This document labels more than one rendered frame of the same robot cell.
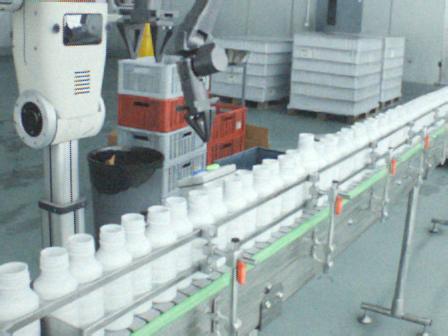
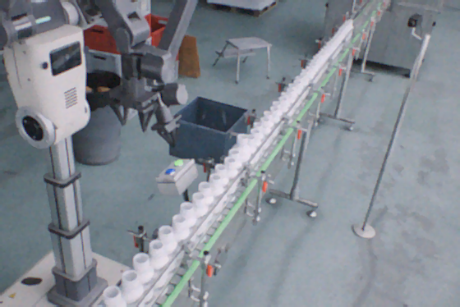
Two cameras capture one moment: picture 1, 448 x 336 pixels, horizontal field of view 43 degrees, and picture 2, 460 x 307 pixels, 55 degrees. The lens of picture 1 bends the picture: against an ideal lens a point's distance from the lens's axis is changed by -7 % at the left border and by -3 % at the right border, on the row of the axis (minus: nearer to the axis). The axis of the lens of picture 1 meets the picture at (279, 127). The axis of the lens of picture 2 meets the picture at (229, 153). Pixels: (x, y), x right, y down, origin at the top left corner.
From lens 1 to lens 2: 0.47 m
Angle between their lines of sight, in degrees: 21
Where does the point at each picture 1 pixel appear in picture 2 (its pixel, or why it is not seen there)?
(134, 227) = (143, 267)
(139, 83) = not seen: hidden behind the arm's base
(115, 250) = (133, 289)
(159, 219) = (158, 253)
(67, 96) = (61, 112)
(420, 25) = not seen: outside the picture
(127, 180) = (95, 103)
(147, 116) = (103, 41)
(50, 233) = (56, 199)
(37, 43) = (29, 76)
